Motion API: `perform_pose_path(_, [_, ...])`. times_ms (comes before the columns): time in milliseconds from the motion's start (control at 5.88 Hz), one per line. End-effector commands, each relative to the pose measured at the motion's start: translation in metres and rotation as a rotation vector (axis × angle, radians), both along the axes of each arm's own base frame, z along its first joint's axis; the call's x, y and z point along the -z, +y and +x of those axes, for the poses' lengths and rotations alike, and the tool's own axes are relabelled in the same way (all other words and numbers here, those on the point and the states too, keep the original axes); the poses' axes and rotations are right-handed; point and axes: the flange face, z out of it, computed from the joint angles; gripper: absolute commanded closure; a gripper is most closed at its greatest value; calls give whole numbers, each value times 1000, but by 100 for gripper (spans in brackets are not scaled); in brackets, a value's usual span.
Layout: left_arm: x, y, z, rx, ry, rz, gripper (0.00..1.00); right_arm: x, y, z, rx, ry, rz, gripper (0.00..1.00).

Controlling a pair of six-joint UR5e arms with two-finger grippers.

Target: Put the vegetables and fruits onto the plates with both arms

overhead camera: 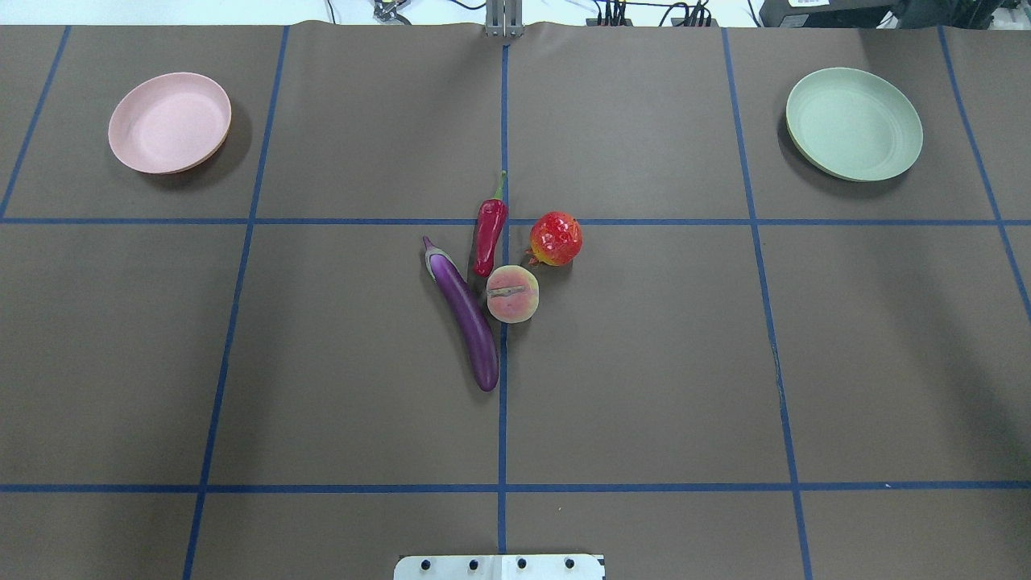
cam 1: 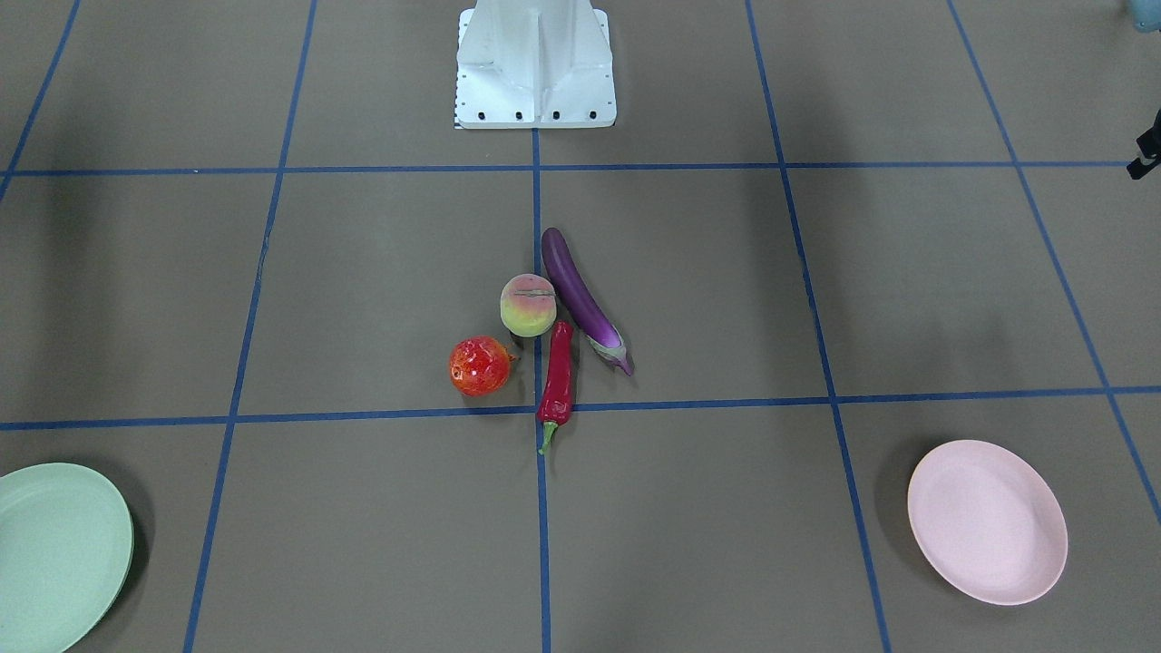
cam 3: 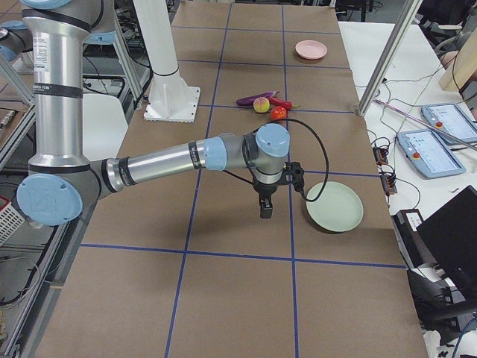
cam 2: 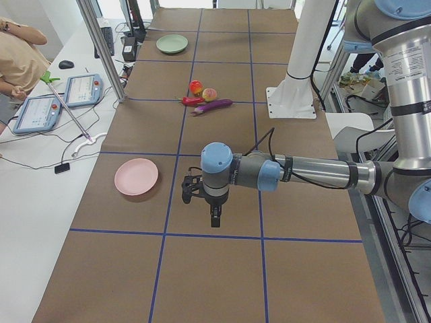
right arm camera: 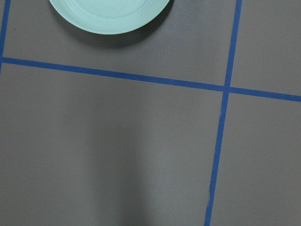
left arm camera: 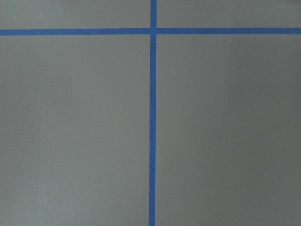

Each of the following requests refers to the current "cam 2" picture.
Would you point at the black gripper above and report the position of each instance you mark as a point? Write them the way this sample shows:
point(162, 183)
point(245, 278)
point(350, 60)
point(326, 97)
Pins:
point(214, 200)

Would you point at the pink plate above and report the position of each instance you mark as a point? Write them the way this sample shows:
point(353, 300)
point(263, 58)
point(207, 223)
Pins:
point(136, 176)

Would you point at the purple eggplant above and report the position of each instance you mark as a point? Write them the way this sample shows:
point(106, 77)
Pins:
point(223, 103)

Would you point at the red chili pepper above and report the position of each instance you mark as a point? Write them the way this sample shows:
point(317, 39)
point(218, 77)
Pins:
point(191, 101)

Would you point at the peach fruit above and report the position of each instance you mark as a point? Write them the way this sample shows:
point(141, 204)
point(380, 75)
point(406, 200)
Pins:
point(209, 94)

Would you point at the red pomegranate fruit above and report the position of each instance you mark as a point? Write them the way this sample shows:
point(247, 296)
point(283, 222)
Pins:
point(195, 87)

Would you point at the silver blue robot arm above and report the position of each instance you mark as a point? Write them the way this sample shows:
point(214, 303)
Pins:
point(400, 32)

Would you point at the small black puck device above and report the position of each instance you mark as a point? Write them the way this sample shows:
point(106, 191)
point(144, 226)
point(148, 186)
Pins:
point(62, 168)

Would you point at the white plastic chair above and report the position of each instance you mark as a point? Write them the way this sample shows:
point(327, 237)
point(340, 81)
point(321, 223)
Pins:
point(355, 132)

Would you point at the green plate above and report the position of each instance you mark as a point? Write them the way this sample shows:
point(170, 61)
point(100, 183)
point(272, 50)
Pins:
point(172, 43)

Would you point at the far blue teach pendant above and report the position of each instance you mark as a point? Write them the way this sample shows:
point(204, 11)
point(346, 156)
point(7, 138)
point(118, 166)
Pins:
point(83, 90)

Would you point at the blue teach pendant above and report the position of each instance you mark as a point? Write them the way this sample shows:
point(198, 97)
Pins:
point(83, 90)
point(38, 114)

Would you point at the black power adapter box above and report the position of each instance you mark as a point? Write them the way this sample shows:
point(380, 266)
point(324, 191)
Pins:
point(129, 51)

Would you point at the cardboard box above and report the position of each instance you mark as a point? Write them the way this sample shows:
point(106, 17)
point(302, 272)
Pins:
point(372, 89)

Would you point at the near blue teach pendant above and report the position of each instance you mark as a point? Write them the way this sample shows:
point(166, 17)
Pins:
point(38, 114)

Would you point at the black keyboard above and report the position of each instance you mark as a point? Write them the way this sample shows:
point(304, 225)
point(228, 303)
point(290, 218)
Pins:
point(108, 38)

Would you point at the black computer mouse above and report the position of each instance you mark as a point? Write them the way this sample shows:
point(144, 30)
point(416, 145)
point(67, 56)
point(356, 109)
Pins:
point(65, 64)

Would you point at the person in beige shirt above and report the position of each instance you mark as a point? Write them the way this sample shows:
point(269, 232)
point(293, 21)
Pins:
point(22, 64)

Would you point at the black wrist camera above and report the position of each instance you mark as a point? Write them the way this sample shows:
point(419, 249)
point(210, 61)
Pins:
point(192, 185)

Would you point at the white camera stand column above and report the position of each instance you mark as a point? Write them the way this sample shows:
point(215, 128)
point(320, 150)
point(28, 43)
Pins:
point(293, 97)

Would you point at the green handled reacher stick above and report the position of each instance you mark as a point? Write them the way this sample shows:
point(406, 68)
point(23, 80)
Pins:
point(90, 140)

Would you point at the aluminium frame post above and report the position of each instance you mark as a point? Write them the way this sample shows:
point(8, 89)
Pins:
point(90, 19)

